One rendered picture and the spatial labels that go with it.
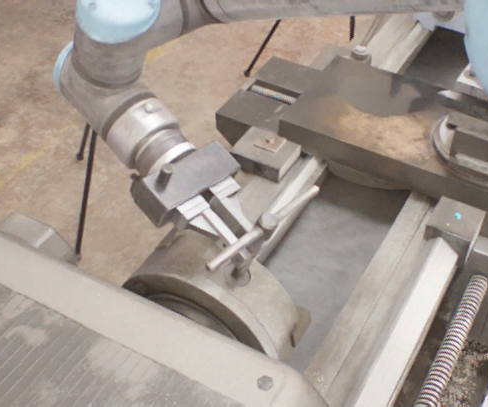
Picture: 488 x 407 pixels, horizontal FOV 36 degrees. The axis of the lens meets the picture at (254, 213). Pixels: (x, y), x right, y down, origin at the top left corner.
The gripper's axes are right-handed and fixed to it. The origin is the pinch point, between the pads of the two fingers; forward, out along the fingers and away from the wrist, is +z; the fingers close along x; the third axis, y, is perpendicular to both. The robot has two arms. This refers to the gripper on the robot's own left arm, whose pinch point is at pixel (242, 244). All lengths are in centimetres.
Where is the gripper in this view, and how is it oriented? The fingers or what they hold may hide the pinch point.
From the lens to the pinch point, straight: 93.3
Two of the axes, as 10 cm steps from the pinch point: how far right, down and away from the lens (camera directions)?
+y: 3.5, -5.4, -7.7
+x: 6.6, -4.3, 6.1
